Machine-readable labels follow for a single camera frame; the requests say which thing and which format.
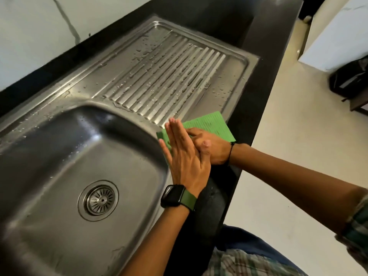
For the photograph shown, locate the person's left hand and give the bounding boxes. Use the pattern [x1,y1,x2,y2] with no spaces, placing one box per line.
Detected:
[158,117,212,197]

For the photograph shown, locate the person's right hand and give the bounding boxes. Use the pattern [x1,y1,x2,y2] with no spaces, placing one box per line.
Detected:
[186,128,233,166]

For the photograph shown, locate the green cleaning cloth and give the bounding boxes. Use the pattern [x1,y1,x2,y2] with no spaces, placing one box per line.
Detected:
[156,111,236,150]

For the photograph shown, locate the metal sink strainer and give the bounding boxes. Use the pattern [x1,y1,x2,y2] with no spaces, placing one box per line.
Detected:
[86,185,115,217]

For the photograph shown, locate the person's right forearm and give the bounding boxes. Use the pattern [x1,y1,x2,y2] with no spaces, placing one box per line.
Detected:
[230,143,368,236]

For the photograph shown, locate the person's left forearm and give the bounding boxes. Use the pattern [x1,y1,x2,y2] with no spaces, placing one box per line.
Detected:
[119,204,192,276]

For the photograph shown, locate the metal sink drain flange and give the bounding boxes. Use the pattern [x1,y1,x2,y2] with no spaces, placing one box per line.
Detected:
[77,180,119,222]

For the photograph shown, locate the stainless steel sink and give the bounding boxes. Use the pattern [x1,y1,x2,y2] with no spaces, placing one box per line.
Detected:
[0,15,261,276]

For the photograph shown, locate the plaid shirt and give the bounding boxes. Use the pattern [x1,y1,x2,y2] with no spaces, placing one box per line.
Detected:
[201,192,368,276]

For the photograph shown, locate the wooden stool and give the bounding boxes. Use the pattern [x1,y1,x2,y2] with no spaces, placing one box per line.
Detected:
[342,89,368,117]

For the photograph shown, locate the black bag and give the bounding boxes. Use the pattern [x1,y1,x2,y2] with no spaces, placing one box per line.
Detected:
[329,56,368,98]

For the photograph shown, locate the white cabinet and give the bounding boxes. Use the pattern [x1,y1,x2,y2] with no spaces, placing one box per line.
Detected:
[299,0,368,73]

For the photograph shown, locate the black bead bracelet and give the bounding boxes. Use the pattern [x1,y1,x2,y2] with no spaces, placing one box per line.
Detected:
[225,141,236,166]

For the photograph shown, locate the green strap smartwatch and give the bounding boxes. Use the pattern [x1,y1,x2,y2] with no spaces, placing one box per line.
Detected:
[160,184,198,212]

